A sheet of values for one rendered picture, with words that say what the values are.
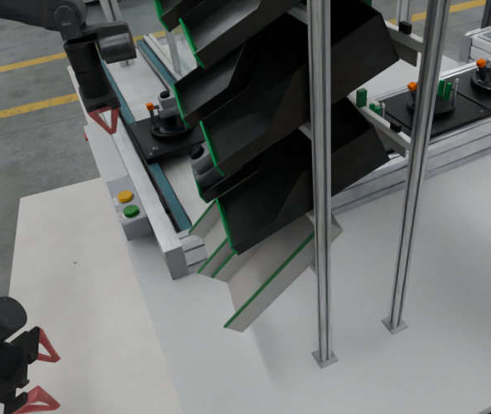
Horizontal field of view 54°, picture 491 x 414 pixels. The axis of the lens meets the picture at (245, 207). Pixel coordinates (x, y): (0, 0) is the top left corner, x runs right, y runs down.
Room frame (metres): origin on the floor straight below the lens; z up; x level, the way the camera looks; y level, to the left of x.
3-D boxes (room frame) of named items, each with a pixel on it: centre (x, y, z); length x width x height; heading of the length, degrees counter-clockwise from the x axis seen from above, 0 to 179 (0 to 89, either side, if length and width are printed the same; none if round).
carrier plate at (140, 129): (1.36, 0.19, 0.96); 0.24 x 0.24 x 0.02; 18
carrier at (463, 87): (1.33, -0.83, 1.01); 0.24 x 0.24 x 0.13; 18
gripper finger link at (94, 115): (0.94, 0.26, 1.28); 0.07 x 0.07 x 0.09; 18
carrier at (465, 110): (1.25, -0.60, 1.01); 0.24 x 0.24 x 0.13; 18
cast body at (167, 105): (1.36, 0.18, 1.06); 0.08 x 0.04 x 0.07; 107
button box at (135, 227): (1.05, 0.32, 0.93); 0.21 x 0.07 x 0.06; 18
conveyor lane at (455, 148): (1.18, -0.37, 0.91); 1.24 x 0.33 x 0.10; 108
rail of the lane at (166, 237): (1.25, 0.32, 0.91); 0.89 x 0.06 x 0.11; 18
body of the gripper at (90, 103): (0.93, 0.26, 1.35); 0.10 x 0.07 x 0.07; 18
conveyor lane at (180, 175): (1.33, 0.15, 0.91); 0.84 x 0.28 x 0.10; 18
